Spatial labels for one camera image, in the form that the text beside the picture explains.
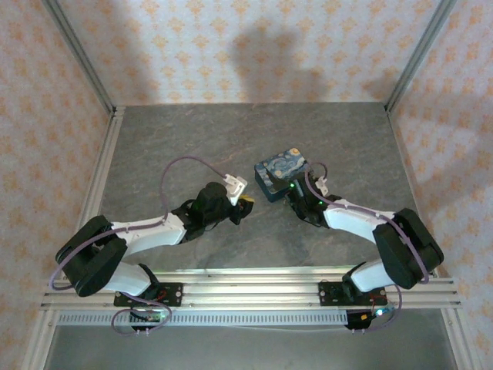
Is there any starry night print tin box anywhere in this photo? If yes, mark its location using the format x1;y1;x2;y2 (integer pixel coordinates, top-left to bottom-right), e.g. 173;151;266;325
253;146;309;204

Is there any long aluminium mounting beam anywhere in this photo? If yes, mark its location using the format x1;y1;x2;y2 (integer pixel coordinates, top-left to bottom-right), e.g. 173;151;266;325
40;275;461;310

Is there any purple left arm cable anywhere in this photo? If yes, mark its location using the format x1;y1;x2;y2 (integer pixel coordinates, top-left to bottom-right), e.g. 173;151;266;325
51;156;228;335

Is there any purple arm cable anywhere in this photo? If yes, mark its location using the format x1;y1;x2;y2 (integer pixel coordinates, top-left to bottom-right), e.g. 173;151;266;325
304;160;431;332
51;156;228;335

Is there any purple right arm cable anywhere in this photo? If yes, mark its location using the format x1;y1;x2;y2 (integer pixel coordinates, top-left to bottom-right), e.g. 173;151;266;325
304;160;431;332

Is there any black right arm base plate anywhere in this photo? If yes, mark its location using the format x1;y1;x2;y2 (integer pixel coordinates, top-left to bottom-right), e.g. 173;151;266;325
318;281;386;308

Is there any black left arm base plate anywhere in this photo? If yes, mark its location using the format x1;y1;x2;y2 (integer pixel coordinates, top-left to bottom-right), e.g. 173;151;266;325
113;283;183;308

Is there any slotted grey cable duct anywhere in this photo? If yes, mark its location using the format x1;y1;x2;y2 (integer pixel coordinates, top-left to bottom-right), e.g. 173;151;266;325
57;311;350;328

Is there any aluminium table side rail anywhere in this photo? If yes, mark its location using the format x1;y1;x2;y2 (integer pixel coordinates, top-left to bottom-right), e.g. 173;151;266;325
386;109;441;278
61;106;126;279

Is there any aluminium frame post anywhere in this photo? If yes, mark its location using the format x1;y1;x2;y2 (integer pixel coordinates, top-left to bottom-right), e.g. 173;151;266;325
42;0;116;113
384;0;459;113

